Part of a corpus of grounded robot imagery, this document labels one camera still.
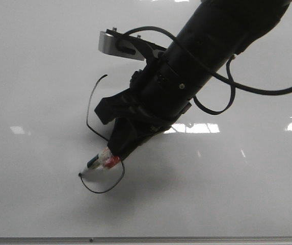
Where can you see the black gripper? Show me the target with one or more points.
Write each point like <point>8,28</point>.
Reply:
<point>164,88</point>

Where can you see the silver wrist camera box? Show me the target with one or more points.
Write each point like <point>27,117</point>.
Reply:
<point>118,44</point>

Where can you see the aluminium whiteboard bottom frame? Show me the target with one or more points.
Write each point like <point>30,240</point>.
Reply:
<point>148,240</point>

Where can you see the white black whiteboard marker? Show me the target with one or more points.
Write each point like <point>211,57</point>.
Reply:
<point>104,160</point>

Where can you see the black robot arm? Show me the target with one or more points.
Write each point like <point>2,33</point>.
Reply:
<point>219,29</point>

